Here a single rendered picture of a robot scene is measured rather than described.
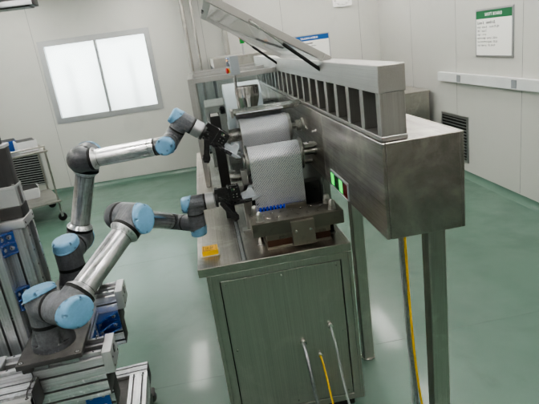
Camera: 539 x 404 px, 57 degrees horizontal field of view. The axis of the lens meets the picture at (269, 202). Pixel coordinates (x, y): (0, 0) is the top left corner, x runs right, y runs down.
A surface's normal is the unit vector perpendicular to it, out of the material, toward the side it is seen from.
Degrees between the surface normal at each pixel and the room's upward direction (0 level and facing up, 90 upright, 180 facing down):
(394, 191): 90
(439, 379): 90
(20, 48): 90
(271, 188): 90
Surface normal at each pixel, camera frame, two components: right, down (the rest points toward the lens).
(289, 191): 0.14, 0.29
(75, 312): 0.79, 0.14
